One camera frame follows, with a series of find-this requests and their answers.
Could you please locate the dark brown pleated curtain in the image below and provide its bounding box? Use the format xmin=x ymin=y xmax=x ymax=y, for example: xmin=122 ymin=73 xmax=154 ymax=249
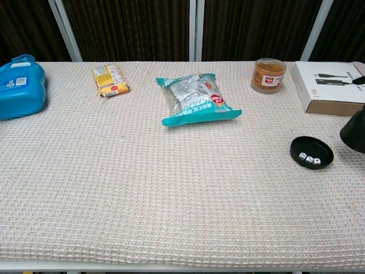
xmin=309 ymin=0 xmax=365 ymax=64
xmin=62 ymin=0 xmax=191 ymax=62
xmin=0 ymin=0 xmax=72 ymax=67
xmin=201 ymin=0 xmax=318 ymax=62

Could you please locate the white table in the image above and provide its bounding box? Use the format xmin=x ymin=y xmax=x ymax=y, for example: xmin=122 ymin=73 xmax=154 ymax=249
xmin=0 ymin=260 xmax=365 ymax=272

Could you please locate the white cable product box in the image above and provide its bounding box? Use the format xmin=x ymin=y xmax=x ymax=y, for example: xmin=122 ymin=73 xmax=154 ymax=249
xmin=290 ymin=61 xmax=365 ymax=117

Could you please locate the yellow biscuit packet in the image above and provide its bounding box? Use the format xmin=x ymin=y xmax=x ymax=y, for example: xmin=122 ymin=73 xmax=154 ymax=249
xmin=91 ymin=64 xmax=131 ymax=99

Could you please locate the clear jar of rubber bands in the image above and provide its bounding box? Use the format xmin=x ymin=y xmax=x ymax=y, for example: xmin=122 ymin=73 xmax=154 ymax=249
xmin=250 ymin=58 xmax=287 ymax=94

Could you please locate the white metal frame post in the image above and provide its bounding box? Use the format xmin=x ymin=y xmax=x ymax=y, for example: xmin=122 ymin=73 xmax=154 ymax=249
xmin=47 ymin=0 xmax=84 ymax=62
xmin=300 ymin=0 xmax=334 ymax=62
xmin=188 ymin=0 xmax=204 ymax=62

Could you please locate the black round tray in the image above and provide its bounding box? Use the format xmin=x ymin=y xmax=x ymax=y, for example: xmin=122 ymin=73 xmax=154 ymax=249
xmin=290 ymin=136 xmax=334 ymax=170

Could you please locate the beige waffle tablecloth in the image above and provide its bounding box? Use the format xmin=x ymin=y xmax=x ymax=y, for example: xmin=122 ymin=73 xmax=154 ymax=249
xmin=0 ymin=61 xmax=365 ymax=265

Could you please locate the black round object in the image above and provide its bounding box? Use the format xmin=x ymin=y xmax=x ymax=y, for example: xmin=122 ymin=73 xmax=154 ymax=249
xmin=339 ymin=107 xmax=365 ymax=155

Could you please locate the teal snack bag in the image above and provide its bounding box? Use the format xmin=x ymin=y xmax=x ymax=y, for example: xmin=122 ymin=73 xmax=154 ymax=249
xmin=155 ymin=72 xmax=243 ymax=127

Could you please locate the blue detergent pump bottle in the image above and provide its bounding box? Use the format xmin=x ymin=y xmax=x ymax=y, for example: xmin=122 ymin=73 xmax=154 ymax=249
xmin=0 ymin=54 xmax=47 ymax=120

